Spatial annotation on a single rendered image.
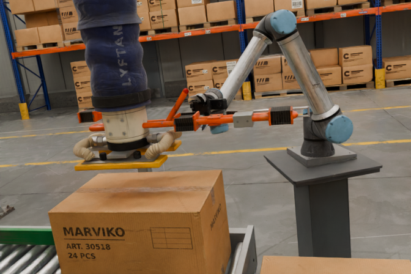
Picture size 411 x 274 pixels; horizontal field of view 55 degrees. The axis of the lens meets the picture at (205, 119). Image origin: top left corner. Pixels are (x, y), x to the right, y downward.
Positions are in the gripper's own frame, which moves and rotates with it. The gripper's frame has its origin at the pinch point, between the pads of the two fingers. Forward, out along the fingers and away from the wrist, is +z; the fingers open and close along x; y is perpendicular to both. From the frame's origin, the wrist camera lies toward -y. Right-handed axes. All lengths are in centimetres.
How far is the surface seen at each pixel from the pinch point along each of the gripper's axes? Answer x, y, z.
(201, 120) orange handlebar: 0.6, -4.1, 16.2
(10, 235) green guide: -58, 117, -7
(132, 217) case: -28.3, 21.7, 33.9
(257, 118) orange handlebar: -0.3, -24.5, 16.3
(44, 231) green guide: -56, 95, -7
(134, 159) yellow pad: -9.8, 21.0, 25.1
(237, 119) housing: -0.1, -17.5, 16.4
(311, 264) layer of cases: -68, -38, 2
